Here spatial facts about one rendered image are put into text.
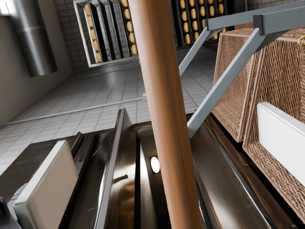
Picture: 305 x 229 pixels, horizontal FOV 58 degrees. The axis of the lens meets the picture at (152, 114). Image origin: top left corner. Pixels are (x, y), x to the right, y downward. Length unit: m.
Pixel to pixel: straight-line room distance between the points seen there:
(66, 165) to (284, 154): 0.13
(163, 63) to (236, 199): 0.85
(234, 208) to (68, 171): 0.85
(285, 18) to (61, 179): 0.58
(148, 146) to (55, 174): 1.73
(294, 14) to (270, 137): 0.51
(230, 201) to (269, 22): 0.62
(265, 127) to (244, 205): 0.81
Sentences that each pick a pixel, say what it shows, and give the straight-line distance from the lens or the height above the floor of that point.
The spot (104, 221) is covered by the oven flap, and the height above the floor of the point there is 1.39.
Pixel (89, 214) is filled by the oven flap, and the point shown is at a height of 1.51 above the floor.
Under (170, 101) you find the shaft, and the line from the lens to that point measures 0.22.
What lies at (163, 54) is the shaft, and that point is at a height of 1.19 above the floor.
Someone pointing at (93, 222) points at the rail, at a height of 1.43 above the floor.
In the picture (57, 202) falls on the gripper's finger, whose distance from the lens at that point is 0.17.
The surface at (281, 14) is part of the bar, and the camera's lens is 0.66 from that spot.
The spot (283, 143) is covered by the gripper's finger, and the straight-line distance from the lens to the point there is 0.17.
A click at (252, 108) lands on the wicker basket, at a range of 1.23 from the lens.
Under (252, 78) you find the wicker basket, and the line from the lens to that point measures 1.29.
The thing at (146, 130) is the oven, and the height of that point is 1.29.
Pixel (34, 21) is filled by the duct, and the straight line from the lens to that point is 3.34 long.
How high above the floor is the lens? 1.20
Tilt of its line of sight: 1 degrees up
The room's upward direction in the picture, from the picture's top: 101 degrees counter-clockwise
